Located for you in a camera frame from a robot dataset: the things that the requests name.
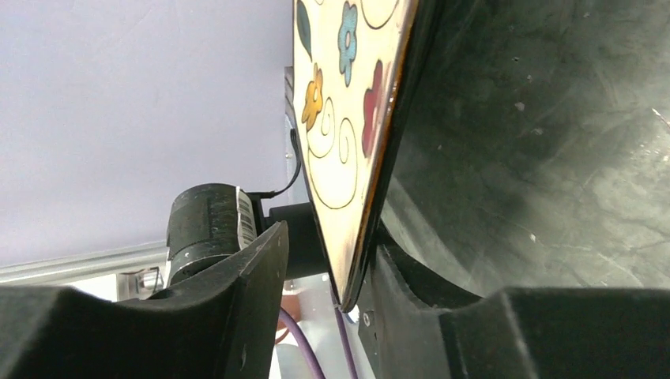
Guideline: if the brown rectangular floral plate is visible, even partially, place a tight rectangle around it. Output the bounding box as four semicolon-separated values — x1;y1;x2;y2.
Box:
292;1;669;306

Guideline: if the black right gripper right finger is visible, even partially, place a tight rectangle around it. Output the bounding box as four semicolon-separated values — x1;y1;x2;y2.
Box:
359;232;669;378

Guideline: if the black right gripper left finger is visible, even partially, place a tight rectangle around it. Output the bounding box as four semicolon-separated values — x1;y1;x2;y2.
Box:
1;222;288;378

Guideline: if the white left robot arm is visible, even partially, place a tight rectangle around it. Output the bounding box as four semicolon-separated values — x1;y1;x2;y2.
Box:
166;183;328;285

